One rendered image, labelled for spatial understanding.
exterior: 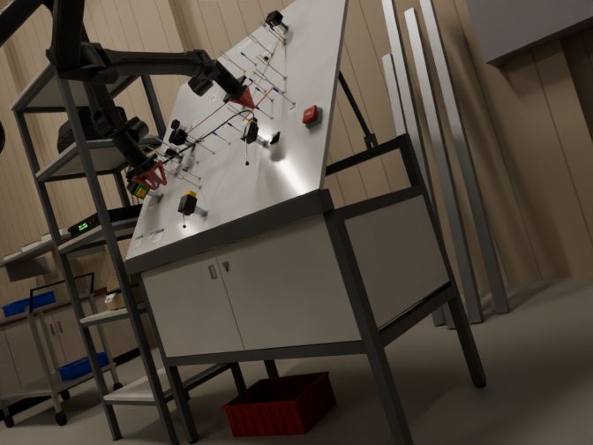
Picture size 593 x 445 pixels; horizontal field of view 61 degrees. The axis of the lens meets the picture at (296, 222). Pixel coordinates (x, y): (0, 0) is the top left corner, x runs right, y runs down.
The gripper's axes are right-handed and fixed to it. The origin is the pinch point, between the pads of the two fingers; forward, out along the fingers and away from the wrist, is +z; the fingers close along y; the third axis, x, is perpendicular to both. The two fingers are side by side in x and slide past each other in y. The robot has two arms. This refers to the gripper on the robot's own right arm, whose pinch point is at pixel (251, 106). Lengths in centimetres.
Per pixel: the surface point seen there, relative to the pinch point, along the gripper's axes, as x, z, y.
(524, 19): 42, 103, -150
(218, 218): -19.7, 16.7, 32.1
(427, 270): 30, 75, 26
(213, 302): -37, 39, 52
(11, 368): -355, 74, 72
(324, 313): 16, 46, 57
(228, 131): -29.3, 9.5, -8.6
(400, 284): 31, 61, 39
